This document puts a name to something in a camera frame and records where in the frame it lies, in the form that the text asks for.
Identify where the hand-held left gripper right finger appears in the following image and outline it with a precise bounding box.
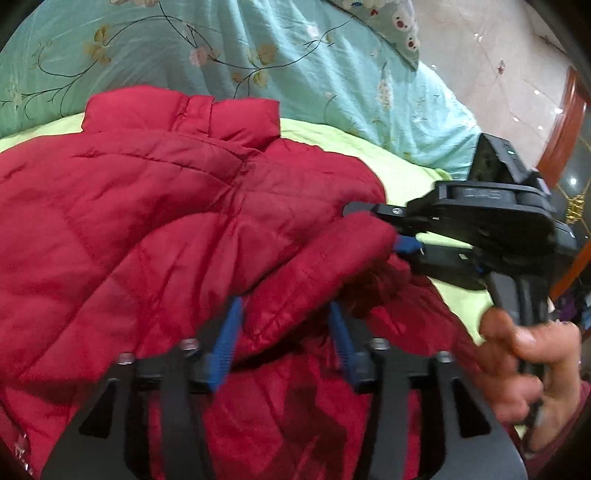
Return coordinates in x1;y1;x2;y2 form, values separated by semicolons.
327;300;529;480

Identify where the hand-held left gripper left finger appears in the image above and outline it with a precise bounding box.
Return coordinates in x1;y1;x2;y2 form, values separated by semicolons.
39;295;245;480

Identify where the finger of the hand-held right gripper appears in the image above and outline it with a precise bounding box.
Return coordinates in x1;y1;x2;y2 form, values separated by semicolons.
393;234;491;292
342;202;416;228

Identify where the red puffer jacket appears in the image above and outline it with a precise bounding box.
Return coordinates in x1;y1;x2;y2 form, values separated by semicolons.
0;88;509;480

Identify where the person's right forearm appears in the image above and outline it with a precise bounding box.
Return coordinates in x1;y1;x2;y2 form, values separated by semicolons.
522;378;591;460

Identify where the person's right hand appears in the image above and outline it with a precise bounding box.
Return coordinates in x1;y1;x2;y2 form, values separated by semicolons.
478;307;583;454

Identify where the light green bed sheet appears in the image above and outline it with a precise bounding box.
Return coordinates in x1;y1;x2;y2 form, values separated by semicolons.
0;113;529;439

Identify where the purple cloth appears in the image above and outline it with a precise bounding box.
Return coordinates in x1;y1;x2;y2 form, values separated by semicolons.
549;277;591;330

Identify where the teal floral quilt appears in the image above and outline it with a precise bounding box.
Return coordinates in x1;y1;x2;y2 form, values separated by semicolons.
0;0;483;181

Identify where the floral print pillow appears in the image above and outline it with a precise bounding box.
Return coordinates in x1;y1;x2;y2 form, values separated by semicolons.
323;0;422;72

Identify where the reddish wooden door frame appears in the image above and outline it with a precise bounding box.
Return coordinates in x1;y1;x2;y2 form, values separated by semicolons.
538;67;591;195

